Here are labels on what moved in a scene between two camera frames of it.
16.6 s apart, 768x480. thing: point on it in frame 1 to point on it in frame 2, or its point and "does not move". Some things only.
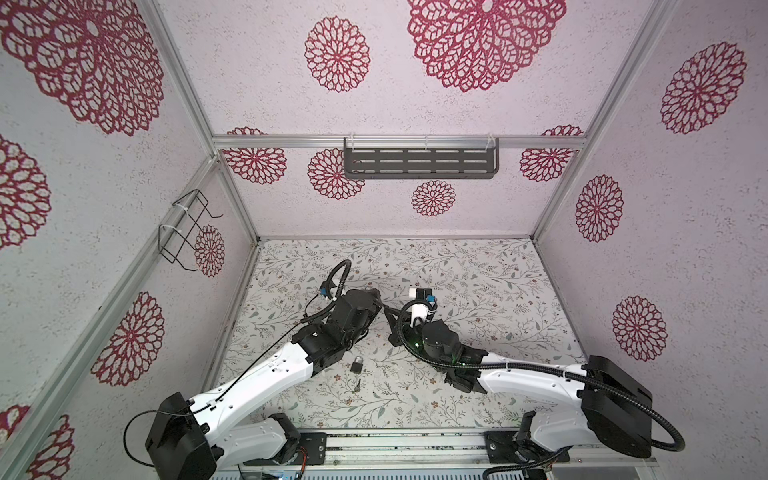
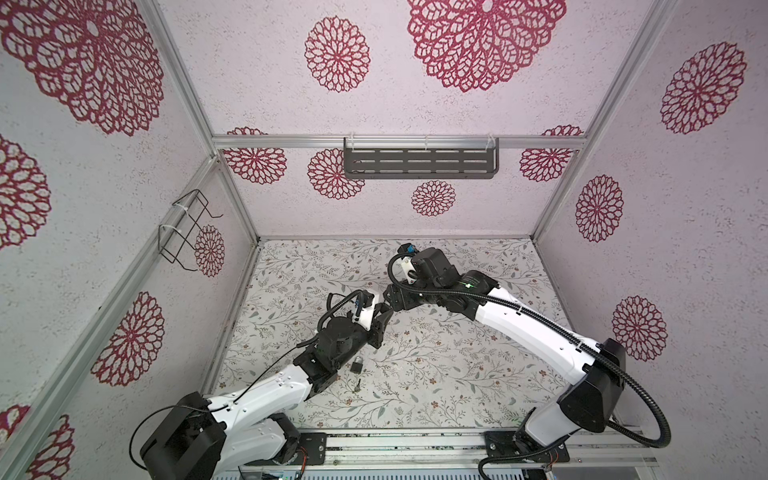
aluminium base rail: x=494 y=450 does not move
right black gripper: x=396 y=338 to x=405 y=303
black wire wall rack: x=173 y=242 does not move
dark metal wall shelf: x=420 y=157 does not move
